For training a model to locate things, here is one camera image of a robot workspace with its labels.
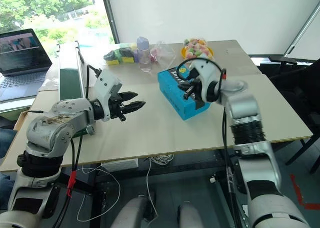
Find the black office chair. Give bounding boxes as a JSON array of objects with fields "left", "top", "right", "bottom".
[{"left": 249, "top": 54, "right": 320, "bottom": 173}]

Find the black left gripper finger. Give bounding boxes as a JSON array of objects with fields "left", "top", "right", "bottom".
[
  {"left": 121, "top": 100, "right": 147, "bottom": 115},
  {"left": 118, "top": 91, "right": 139, "bottom": 103}
]

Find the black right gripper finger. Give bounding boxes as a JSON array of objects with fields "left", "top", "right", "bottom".
[
  {"left": 177, "top": 83, "right": 197, "bottom": 91},
  {"left": 183, "top": 88, "right": 198, "bottom": 100}
]

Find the blue jeans leg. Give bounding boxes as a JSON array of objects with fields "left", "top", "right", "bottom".
[{"left": 0, "top": 128, "right": 18, "bottom": 188}]

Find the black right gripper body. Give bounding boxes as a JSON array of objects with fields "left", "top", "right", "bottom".
[{"left": 192, "top": 79, "right": 205, "bottom": 103}]

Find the white rectangular box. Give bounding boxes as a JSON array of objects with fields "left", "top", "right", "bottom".
[{"left": 101, "top": 159, "right": 140, "bottom": 174}]

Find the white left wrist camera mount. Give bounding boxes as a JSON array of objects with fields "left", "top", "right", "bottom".
[{"left": 93, "top": 69, "right": 123, "bottom": 122}]

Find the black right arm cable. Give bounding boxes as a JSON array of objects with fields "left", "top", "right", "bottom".
[{"left": 176, "top": 58, "right": 238, "bottom": 228}]

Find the thin white straight cable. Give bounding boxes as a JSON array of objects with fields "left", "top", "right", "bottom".
[{"left": 145, "top": 154, "right": 175, "bottom": 217}]

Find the black vertical frame post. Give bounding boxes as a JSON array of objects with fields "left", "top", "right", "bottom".
[{"left": 99, "top": 0, "right": 121, "bottom": 45}]

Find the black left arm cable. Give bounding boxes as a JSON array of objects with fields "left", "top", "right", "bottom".
[{"left": 56, "top": 64, "right": 103, "bottom": 228}]

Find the grey rounded shape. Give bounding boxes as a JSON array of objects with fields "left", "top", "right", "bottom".
[
  {"left": 116, "top": 195, "right": 156, "bottom": 228},
  {"left": 177, "top": 200, "right": 204, "bottom": 228}
]

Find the thin white looped cable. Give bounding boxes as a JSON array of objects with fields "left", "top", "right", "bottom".
[{"left": 76, "top": 157, "right": 123, "bottom": 222}]

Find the clear plastic bag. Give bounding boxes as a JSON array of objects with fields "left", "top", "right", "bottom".
[{"left": 149, "top": 40, "right": 176, "bottom": 72}]

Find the green conveyor unit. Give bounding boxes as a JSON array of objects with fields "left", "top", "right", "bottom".
[{"left": 57, "top": 40, "right": 96, "bottom": 138}]

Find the red cable tie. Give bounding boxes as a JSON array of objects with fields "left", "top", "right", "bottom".
[{"left": 66, "top": 170, "right": 77, "bottom": 197}]

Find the bag of colourful candies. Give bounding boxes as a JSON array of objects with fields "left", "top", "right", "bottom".
[{"left": 183, "top": 38, "right": 210, "bottom": 58}]

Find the yellow green scouring sponge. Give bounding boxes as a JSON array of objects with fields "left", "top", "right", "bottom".
[
  {"left": 119, "top": 49, "right": 136, "bottom": 63},
  {"left": 103, "top": 51, "right": 123, "bottom": 66}
]

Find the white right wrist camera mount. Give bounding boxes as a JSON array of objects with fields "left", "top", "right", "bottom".
[{"left": 189, "top": 59, "right": 225, "bottom": 103}]

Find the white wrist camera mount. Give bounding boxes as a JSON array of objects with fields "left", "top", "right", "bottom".
[
  {"left": 189, "top": 59, "right": 225, "bottom": 103},
  {"left": 93, "top": 69, "right": 123, "bottom": 122}
]

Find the silver stand leg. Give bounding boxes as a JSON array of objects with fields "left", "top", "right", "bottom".
[{"left": 282, "top": 5, "right": 320, "bottom": 61}]

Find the grey open laptop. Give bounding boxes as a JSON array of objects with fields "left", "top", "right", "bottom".
[{"left": 0, "top": 28, "right": 53, "bottom": 102}]

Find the blue cardboard box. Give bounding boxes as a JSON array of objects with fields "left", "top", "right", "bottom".
[{"left": 156, "top": 65, "right": 213, "bottom": 121}]

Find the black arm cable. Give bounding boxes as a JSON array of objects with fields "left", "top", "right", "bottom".
[
  {"left": 56, "top": 64, "right": 103, "bottom": 228},
  {"left": 176, "top": 58, "right": 238, "bottom": 228}
]

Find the red floor tape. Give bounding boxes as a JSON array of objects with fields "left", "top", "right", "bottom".
[{"left": 289, "top": 172, "right": 320, "bottom": 211}]

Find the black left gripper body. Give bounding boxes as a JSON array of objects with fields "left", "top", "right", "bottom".
[{"left": 108, "top": 91, "right": 126, "bottom": 122}]

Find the purple capped clear bottle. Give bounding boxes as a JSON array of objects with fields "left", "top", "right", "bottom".
[{"left": 135, "top": 36, "right": 152, "bottom": 72}]

